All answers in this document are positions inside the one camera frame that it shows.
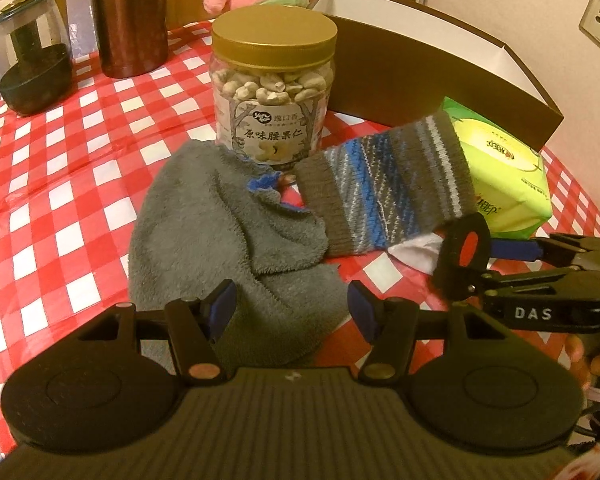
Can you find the striped grey blue knit sock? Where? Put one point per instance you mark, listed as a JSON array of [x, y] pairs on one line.
[[377, 191]]

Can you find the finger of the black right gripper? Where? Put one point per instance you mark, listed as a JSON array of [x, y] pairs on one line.
[[520, 250]]

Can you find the person's right hand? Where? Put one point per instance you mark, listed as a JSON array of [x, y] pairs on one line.
[[582, 368]]

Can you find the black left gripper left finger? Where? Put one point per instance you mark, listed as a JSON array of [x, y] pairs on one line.
[[194, 326]]

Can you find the brown cardboard box white inside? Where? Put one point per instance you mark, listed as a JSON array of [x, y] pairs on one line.
[[397, 60]]

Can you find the brown cylindrical canister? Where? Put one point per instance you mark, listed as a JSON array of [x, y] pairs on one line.
[[131, 36]]

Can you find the cashew jar with gold lid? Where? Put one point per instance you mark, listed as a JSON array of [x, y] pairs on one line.
[[271, 70]]

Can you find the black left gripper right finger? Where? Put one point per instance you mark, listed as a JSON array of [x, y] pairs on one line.
[[391, 326]]

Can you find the grey fluffy towel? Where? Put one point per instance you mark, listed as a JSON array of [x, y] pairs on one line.
[[211, 215]]

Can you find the green tissue pack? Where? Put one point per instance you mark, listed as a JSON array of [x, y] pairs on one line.
[[509, 178]]

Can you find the red white checkered tablecloth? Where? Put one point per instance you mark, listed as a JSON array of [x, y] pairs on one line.
[[72, 181]]

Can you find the white soft cloth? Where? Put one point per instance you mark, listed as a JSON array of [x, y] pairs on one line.
[[420, 253]]

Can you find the dark glass dome container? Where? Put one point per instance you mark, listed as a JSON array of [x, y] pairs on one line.
[[35, 56]]

